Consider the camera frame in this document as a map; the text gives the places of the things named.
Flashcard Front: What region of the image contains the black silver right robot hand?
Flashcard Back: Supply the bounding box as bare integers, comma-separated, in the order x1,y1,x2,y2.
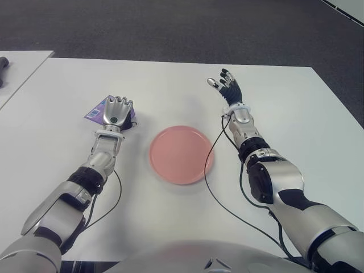
206,68,244,107

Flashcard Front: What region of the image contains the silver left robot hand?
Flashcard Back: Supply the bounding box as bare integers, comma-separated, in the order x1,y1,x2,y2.
101,96,137,131

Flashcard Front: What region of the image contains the purple tissue paper pack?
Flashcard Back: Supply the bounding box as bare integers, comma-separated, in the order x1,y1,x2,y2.
84,95,137,126

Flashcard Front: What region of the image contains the pink round plate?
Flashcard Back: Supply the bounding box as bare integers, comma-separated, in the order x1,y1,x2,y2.
149,125,214,186

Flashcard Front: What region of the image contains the black object on side table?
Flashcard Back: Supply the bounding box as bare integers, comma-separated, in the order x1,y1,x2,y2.
0,56,10,88

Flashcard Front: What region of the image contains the grey robot torso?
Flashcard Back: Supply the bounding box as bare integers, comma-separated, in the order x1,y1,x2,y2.
105,241,308,273

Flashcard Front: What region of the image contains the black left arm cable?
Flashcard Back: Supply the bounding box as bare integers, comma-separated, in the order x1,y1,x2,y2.
61,170,122,254

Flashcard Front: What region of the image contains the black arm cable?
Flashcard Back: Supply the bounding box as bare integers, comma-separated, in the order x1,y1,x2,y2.
204,115,302,261
61,170,122,254

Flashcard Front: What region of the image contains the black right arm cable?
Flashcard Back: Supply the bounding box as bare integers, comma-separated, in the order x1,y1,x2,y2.
204,115,302,261

